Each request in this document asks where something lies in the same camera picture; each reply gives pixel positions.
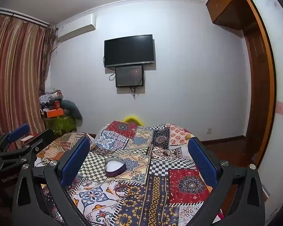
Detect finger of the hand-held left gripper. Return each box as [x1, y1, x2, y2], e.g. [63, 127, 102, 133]
[0, 124, 31, 155]
[0, 129, 55, 170]

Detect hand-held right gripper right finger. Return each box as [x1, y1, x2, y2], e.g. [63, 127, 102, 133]
[187, 137, 266, 226]

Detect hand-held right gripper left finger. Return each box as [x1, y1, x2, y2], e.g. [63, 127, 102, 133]
[12, 137, 91, 226]

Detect red beaded string bracelet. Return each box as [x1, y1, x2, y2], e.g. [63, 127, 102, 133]
[115, 184, 131, 195]

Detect striped brown quilt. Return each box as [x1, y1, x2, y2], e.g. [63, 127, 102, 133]
[36, 132, 90, 170]

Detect green patterned cabinet cover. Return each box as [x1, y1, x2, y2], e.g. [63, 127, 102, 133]
[43, 115, 77, 135]

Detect long orange box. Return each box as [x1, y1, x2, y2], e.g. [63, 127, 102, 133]
[43, 108, 65, 118]

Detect white plastic bag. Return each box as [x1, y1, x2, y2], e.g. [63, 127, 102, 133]
[39, 94, 54, 105]

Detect patchwork printed blanket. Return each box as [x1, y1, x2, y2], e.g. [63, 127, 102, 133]
[41, 121, 221, 226]

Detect striped red brown curtain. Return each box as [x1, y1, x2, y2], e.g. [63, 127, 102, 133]
[0, 13, 56, 138]

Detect yellow rounded object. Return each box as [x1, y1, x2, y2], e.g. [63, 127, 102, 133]
[123, 115, 145, 125]

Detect brown wooden door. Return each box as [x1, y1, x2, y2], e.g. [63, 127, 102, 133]
[241, 0, 277, 169]

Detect wooden overhead cabinet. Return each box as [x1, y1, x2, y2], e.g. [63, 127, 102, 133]
[206, 0, 260, 31]

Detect small black wall monitor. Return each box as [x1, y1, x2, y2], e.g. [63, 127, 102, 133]
[115, 65, 144, 88]

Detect white curtain rail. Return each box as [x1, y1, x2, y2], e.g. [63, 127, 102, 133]
[0, 8, 50, 28]

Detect white wall air conditioner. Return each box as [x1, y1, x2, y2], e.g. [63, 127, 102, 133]
[57, 14, 97, 43]

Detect large black wall television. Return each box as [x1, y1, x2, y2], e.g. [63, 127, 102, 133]
[104, 34, 155, 68]

